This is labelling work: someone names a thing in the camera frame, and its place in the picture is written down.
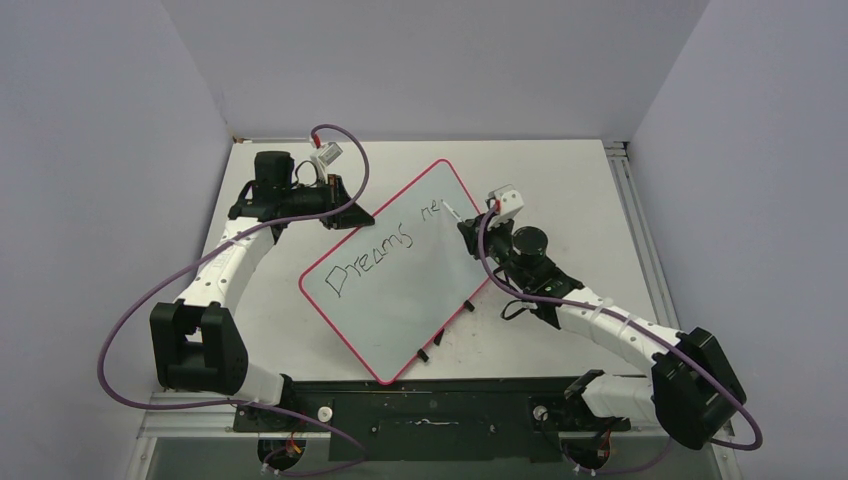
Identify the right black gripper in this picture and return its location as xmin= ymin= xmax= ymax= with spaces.
xmin=459 ymin=210 xmax=530 ymax=291

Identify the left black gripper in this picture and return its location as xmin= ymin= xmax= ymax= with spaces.
xmin=282 ymin=175 xmax=374 ymax=230

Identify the black whiteboard marker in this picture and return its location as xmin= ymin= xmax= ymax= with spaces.
xmin=442 ymin=201 xmax=463 ymax=223

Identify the pink-framed whiteboard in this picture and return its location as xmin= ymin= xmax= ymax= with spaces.
xmin=299 ymin=159 xmax=488 ymax=385

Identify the black marker cap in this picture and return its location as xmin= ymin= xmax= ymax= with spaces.
xmin=433 ymin=329 xmax=445 ymax=346

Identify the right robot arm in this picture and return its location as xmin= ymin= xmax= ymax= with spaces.
xmin=456 ymin=212 xmax=763 ymax=450

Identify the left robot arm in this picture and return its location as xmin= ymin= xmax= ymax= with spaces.
xmin=149 ymin=142 xmax=375 ymax=431

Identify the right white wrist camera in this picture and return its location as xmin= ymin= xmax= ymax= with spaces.
xmin=487 ymin=184 xmax=524 ymax=227

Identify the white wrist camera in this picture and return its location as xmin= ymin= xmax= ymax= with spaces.
xmin=487 ymin=184 xmax=524 ymax=227
xmin=310 ymin=142 xmax=343 ymax=171

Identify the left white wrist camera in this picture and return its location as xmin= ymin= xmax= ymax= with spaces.
xmin=310 ymin=142 xmax=343 ymax=171

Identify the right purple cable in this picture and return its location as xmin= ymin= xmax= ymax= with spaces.
xmin=476 ymin=205 xmax=764 ymax=453

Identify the purple cable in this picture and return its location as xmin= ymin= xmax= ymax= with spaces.
xmin=96 ymin=123 xmax=371 ymax=412
xmin=476 ymin=205 xmax=764 ymax=453

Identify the aluminium rail right side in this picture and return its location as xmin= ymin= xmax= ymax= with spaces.
xmin=603 ymin=141 xmax=680 ymax=329

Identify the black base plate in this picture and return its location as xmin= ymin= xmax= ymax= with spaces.
xmin=235 ymin=374 xmax=627 ymax=465

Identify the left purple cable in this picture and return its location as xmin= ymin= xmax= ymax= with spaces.
xmin=96 ymin=123 xmax=371 ymax=412

